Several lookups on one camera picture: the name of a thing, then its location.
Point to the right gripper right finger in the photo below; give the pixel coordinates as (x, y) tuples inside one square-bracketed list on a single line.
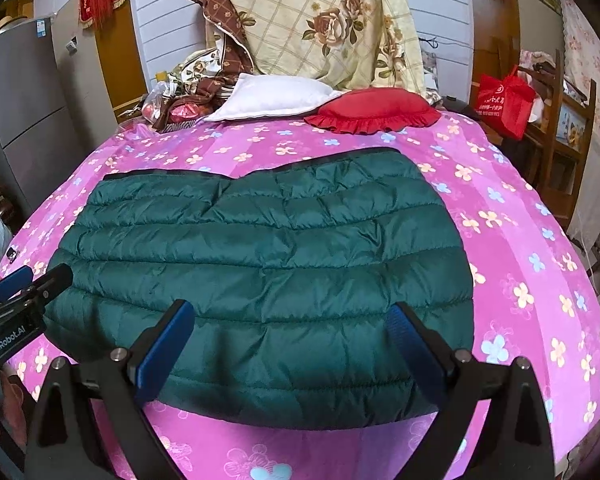
[(514, 442)]

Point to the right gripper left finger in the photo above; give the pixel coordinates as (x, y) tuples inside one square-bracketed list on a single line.
[(65, 441)]

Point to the dark green puffer jacket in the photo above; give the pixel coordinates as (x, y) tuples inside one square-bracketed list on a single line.
[(291, 272)]

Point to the person's left hand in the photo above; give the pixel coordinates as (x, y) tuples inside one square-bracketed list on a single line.
[(12, 410)]

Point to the pink floral bed sheet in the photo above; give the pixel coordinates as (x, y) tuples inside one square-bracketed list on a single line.
[(532, 296)]

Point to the grey refrigerator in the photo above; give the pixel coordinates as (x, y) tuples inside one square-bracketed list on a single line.
[(39, 146)]

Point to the wooden shelf rack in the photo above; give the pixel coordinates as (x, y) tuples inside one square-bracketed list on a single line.
[(552, 153)]

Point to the brown floral bedding pile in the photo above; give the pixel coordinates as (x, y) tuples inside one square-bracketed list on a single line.
[(205, 79)]

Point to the white pillow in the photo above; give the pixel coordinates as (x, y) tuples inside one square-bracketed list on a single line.
[(266, 96)]

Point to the red shopping bag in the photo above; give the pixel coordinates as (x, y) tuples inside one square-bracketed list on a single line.
[(505, 104)]

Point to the red ruffled cushion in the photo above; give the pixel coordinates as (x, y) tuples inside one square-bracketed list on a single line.
[(373, 110)]

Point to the cream floral quilt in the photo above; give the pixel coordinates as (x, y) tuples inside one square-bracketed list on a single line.
[(347, 44)]

